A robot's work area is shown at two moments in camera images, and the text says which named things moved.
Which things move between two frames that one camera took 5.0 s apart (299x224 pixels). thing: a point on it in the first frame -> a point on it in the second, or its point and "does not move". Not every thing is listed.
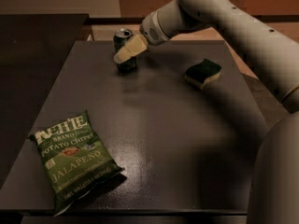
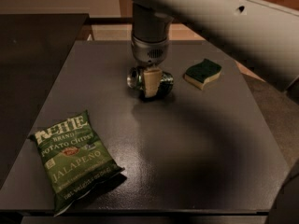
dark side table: x=34 y=50 does not move
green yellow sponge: x=202 y=73 does not move
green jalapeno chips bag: x=76 y=161 does not move
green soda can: x=121 y=38 -> x=136 y=81
